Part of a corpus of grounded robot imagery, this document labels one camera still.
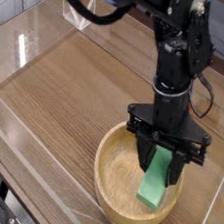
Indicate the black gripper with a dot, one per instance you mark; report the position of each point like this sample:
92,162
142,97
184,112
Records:
168,123

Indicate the green rectangular block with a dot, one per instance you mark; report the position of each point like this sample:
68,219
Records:
153,185

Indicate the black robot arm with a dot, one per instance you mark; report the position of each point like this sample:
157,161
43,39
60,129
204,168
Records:
185,49

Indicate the brown wooden bowl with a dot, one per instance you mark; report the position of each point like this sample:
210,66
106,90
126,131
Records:
117,178

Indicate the clear acrylic front wall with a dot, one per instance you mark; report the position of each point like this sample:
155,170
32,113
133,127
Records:
45,188

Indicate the clear acrylic corner bracket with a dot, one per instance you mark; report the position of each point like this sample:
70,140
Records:
79,22

